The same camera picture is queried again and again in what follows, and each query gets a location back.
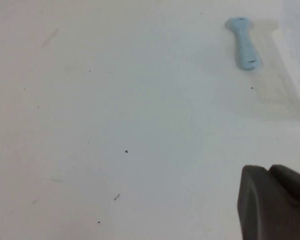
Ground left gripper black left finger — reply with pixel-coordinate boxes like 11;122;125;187
236;164;300;240

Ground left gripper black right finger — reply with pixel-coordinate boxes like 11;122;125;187
267;164;300;209

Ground clear plastic egg box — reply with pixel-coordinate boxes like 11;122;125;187
254;0;300;123

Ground blue plastic spoon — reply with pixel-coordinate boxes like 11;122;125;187
224;16;262;70

